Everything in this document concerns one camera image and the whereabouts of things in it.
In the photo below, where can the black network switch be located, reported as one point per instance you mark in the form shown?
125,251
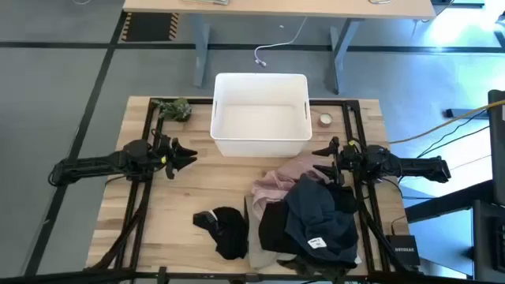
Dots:
403,250

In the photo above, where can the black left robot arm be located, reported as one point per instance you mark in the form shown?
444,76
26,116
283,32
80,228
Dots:
98,163

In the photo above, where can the small black garment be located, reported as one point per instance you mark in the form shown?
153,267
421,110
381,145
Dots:
230,232

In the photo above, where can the pink garment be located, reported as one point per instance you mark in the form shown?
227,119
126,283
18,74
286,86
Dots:
276,183

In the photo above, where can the small round tape roll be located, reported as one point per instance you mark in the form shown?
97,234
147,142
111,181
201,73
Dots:
326,119

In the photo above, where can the grey desk leg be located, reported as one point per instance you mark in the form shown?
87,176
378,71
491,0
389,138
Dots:
201,51
340,55

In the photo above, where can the beige garment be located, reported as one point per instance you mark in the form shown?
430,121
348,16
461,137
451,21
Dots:
258,256

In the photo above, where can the white plastic bin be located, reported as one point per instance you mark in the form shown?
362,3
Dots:
260,122

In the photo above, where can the green camouflage cloth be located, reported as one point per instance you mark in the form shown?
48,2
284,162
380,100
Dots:
175,109

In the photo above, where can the navy blue garment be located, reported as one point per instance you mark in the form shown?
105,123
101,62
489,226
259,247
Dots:
319,215

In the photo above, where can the black cabinet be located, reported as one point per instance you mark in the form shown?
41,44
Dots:
497,146

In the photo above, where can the black hazard striped mat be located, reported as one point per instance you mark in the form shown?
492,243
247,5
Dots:
150,27

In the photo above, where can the black metal table frame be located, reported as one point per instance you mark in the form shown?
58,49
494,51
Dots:
205,275

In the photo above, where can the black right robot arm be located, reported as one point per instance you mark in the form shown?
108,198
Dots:
418,166

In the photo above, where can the light wooden desk top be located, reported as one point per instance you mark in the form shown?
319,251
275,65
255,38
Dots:
276,8

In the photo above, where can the black equipment stand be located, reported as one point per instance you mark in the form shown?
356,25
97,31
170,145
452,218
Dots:
487,240

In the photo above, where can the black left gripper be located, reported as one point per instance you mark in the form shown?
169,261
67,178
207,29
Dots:
163,152

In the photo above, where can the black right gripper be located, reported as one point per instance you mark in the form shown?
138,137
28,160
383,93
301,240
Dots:
349,159

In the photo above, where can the large black garment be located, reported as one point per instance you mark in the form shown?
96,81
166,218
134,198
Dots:
274,229

